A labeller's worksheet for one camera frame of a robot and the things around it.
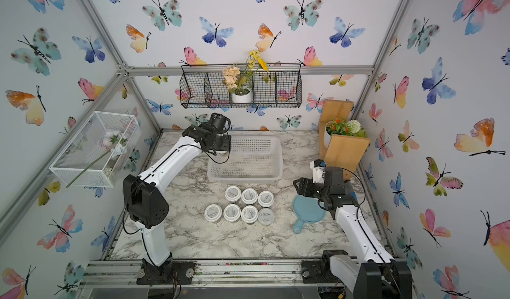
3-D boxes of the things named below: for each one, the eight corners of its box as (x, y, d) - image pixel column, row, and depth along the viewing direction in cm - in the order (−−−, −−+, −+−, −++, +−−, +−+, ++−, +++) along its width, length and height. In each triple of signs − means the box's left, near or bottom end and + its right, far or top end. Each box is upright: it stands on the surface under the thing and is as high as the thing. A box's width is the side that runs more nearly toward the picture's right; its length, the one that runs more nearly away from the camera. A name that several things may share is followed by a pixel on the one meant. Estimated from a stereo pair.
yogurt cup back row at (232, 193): (226, 205, 93) (223, 198, 87) (228, 193, 97) (225, 185, 91) (240, 205, 93) (239, 198, 87) (241, 193, 97) (240, 185, 91)
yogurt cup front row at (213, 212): (207, 225, 87) (202, 219, 81) (209, 211, 91) (205, 204, 85) (223, 225, 87) (219, 219, 81) (224, 211, 91) (221, 204, 85)
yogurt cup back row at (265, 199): (256, 208, 92) (255, 201, 86) (262, 196, 96) (262, 188, 90) (269, 214, 90) (270, 207, 84) (275, 201, 94) (275, 194, 88)
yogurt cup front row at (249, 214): (241, 225, 87) (240, 220, 81) (242, 212, 90) (241, 205, 85) (258, 225, 87) (258, 220, 81) (258, 212, 90) (258, 205, 85)
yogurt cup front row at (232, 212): (225, 225, 87) (222, 219, 81) (227, 211, 92) (224, 203, 86) (240, 225, 87) (239, 219, 81) (242, 210, 92) (240, 203, 85)
